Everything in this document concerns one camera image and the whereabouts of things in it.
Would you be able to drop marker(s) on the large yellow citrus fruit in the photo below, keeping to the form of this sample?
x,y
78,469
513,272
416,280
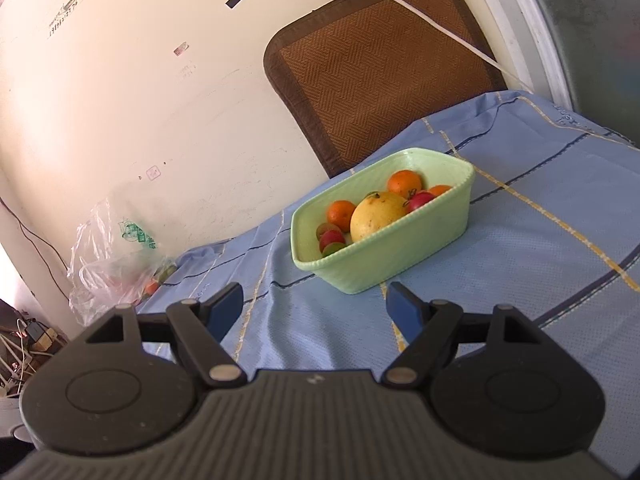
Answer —
x,y
375,217

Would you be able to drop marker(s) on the brown woven mat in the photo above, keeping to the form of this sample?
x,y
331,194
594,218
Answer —
x,y
375,70

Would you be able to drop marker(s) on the green lime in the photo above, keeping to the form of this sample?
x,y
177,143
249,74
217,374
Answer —
x,y
333,249
323,230

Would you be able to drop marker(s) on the red plum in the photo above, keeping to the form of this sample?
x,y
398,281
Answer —
x,y
331,236

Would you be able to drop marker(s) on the white window frame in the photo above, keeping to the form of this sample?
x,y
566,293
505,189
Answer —
x,y
520,25

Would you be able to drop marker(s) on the light green plastic basin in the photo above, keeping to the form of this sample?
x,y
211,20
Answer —
x,y
400,255

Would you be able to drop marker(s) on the red apple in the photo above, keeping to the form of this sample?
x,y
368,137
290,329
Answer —
x,y
419,201

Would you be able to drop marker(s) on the green fruit beside bag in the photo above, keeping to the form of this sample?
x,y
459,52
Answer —
x,y
167,270

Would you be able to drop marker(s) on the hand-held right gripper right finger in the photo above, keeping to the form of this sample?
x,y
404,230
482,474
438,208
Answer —
x,y
405,310

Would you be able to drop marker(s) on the small pink-outlined wall sticker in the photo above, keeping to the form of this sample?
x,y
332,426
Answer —
x,y
153,173

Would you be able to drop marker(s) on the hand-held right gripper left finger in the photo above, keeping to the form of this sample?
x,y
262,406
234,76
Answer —
x,y
225,310

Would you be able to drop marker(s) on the small striped wall sticker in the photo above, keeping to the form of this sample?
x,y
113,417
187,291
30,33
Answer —
x,y
181,50

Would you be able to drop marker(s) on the orange inside plastic bag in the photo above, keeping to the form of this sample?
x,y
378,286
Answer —
x,y
151,288

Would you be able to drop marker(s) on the clear plastic bag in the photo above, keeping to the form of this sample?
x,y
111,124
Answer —
x,y
110,260

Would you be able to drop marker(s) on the large orange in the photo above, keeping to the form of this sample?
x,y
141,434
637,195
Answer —
x,y
405,183

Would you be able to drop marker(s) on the small orange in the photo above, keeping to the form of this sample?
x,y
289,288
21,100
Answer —
x,y
341,213
440,190

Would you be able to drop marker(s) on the blue striped bedsheet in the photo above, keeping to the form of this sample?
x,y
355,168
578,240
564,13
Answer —
x,y
525,240

